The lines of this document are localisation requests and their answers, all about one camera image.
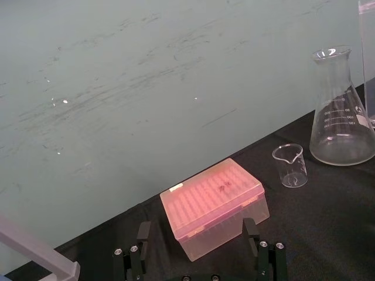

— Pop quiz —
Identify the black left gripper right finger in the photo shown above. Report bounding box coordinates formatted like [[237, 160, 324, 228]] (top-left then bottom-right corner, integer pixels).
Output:
[[241, 217, 289, 281]]

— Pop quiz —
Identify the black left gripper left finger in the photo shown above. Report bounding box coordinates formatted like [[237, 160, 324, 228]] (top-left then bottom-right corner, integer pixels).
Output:
[[112, 221, 152, 281]]

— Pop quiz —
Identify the pink translucent pipette tip box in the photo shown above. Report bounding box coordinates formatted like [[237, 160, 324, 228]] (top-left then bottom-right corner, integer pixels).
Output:
[[159, 157, 270, 262]]

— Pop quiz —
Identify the small clear glass beaker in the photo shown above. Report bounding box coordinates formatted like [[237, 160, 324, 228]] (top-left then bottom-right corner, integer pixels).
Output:
[[272, 144, 308, 188]]

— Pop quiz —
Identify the clear glass conical flask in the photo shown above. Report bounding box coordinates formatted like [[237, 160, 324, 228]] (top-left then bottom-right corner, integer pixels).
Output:
[[309, 46, 375, 167]]

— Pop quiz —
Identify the tall clear glass cylinder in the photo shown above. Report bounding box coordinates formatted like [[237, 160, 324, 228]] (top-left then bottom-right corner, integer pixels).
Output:
[[357, 0, 375, 126]]

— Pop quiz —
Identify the pale grey bracket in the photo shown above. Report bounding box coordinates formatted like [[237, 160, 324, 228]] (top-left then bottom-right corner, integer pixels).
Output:
[[0, 215, 81, 281]]

